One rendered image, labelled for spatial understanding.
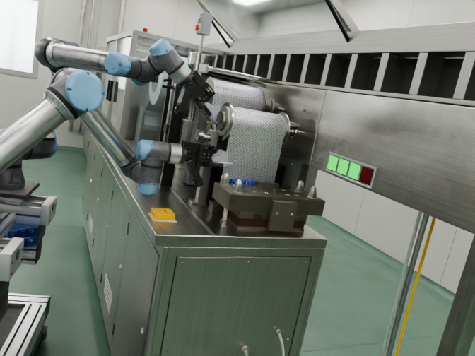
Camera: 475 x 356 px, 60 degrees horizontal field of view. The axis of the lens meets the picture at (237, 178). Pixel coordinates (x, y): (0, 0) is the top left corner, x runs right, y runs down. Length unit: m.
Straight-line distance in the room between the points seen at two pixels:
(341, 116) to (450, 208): 0.55
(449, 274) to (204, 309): 2.96
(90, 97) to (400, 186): 0.94
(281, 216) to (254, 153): 0.29
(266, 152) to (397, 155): 0.55
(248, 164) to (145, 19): 5.70
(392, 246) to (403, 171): 3.25
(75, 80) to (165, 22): 6.00
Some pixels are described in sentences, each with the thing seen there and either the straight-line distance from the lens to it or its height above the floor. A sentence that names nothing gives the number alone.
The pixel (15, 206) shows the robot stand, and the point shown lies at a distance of 1.91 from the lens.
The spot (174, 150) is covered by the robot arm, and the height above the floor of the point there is 1.13.
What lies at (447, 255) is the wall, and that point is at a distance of 4.13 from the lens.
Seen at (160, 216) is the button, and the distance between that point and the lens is 1.42.
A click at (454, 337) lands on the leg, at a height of 0.80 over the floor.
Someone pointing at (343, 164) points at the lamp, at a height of 1.19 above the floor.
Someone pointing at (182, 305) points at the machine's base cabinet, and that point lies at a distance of 1.45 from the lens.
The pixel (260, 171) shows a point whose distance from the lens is 1.66.
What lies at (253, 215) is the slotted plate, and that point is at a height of 0.95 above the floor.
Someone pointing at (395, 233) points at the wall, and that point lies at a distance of 4.51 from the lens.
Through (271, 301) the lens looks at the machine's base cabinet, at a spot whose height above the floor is 0.65.
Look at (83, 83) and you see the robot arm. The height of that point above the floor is 1.31.
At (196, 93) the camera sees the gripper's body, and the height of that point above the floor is 1.34.
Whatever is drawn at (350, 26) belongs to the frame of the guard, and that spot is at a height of 1.67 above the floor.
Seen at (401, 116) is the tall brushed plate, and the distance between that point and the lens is 1.34.
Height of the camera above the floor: 1.36
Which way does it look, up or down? 11 degrees down
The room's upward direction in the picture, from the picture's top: 11 degrees clockwise
